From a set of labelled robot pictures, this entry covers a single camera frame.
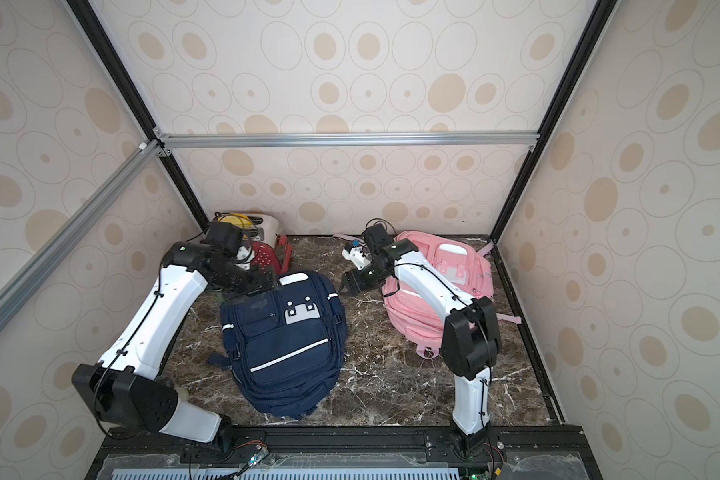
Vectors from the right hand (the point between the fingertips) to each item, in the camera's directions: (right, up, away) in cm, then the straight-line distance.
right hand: (346, 294), depth 85 cm
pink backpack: (+39, +10, +20) cm, 45 cm away
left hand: (-18, +3, -9) cm, 20 cm away
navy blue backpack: (-18, -15, +2) cm, 23 cm away
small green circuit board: (-20, -37, -13) cm, 44 cm away
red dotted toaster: (-25, +14, +10) cm, 30 cm away
